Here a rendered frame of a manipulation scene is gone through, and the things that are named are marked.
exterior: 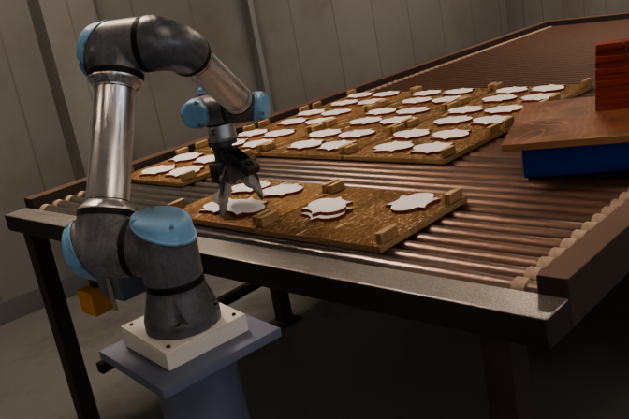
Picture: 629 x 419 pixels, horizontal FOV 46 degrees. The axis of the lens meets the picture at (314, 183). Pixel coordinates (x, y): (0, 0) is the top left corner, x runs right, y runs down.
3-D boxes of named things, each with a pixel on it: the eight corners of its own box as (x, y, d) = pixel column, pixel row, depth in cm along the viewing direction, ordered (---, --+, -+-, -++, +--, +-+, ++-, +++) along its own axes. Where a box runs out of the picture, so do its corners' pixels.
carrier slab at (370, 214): (380, 253, 161) (379, 247, 161) (255, 234, 190) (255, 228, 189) (467, 202, 184) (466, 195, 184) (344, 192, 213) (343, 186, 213)
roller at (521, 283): (538, 311, 132) (535, 286, 131) (37, 218, 268) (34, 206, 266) (550, 300, 136) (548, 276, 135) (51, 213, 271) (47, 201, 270)
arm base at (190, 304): (177, 347, 137) (167, 299, 134) (130, 329, 147) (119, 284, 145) (236, 312, 148) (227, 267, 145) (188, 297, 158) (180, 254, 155)
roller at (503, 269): (550, 299, 136) (548, 274, 135) (50, 213, 271) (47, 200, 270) (563, 291, 139) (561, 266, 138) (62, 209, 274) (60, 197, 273)
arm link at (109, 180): (121, 275, 138) (138, 4, 149) (51, 277, 142) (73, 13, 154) (153, 281, 149) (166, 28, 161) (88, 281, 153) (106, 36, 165)
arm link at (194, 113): (215, 97, 184) (231, 91, 194) (175, 101, 187) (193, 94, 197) (221, 128, 186) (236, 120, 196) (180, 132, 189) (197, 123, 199)
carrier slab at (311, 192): (255, 234, 190) (254, 227, 190) (165, 219, 219) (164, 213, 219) (344, 191, 213) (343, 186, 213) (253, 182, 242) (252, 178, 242)
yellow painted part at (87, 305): (96, 317, 235) (77, 248, 229) (81, 312, 241) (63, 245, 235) (118, 307, 240) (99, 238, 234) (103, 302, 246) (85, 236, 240)
